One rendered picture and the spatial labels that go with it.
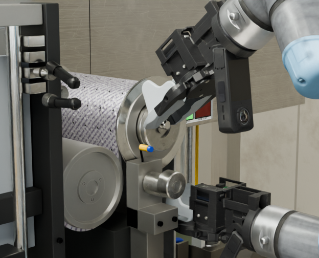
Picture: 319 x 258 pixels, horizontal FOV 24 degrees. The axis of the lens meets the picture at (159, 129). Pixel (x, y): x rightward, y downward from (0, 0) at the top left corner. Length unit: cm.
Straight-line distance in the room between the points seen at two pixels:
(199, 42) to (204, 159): 368
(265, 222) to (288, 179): 329
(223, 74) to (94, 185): 26
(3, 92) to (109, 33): 68
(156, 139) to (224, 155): 97
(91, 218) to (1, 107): 31
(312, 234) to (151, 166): 25
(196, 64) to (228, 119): 8
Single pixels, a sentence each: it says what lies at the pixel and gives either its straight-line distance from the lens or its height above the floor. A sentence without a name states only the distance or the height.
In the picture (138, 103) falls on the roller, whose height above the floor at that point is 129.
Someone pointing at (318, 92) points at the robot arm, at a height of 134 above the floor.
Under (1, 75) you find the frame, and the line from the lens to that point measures 83.
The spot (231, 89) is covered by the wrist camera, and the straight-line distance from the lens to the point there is 96.
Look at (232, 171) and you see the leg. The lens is 209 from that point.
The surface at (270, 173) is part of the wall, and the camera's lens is 443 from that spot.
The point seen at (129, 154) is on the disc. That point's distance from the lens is 110.
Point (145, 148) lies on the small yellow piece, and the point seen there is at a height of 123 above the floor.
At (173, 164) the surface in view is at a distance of 119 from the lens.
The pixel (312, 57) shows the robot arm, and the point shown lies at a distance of 82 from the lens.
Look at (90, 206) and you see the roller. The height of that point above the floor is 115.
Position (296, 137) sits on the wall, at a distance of 426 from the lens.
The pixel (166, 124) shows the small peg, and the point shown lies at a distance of 108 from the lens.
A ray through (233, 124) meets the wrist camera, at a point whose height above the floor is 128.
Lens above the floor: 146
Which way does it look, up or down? 11 degrees down
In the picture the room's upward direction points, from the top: straight up
